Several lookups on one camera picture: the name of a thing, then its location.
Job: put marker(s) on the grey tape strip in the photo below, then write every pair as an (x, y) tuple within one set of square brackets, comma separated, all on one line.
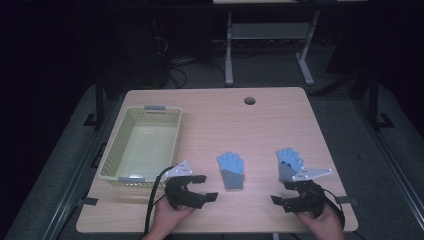
[(345, 200), (89, 201)]

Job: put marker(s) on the black metal post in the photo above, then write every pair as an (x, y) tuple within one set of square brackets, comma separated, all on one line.
[(375, 100), (99, 100)]

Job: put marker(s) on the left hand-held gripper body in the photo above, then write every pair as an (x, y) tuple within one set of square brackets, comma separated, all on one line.
[(178, 195)]

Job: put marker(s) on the grey metal table frame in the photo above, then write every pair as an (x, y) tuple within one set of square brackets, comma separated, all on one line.
[(266, 30)]

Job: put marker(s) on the pale yellow plastic basket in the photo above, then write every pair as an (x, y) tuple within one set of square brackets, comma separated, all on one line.
[(146, 146)]

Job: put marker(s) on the person's left hand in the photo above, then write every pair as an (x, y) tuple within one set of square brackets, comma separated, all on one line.
[(165, 220)]

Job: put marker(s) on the blue grey knit glove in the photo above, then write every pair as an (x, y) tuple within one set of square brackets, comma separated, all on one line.
[(231, 171), (288, 160)]

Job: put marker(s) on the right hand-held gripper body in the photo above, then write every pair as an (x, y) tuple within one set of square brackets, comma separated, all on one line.
[(310, 200)]

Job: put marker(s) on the person's right hand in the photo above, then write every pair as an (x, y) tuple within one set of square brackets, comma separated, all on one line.
[(325, 225)]

